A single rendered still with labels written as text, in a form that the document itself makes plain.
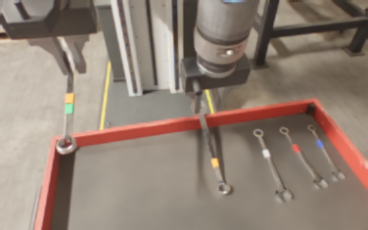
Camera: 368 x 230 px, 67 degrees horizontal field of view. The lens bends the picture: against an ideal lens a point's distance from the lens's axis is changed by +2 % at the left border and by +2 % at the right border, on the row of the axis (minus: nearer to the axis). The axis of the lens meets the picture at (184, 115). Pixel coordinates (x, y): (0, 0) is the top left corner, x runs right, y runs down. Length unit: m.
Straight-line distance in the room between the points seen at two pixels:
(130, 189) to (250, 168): 0.29
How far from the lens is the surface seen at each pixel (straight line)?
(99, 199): 0.68
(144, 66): 1.68
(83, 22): 0.48
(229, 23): 0.42
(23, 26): 0.41
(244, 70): 0.55
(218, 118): 0.76
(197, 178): 0.67
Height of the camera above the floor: 1.48
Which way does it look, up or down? 46 degrees down
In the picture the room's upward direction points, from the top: straight up
